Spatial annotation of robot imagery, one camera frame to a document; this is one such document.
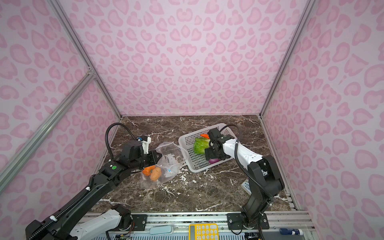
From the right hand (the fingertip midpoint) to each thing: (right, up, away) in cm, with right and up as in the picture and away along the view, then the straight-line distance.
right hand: (214, 155), depth 89 cm
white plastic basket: (-13, -5, +5) cm, 15 cm away
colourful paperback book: (+16, -16, -7) cm, 24 cm away
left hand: (-27, +4, -14) cm, 31 cm away
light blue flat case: (-27, -30, -21) cm, 46 cm away
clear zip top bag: (-25, -1, 0) cm, 25 cm away
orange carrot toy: (-5, +11, +10) cm, 16 cm away
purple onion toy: (-1, -3, -1) cm, 3 cm away
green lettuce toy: (-9, +6, +1) cm, 11 cm away
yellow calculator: (-7, -32, -19) cm, 38 cm away
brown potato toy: (-34, -10, -4) cm, 36 cm away
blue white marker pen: (+33, -32, -20) cm, 50 cm away
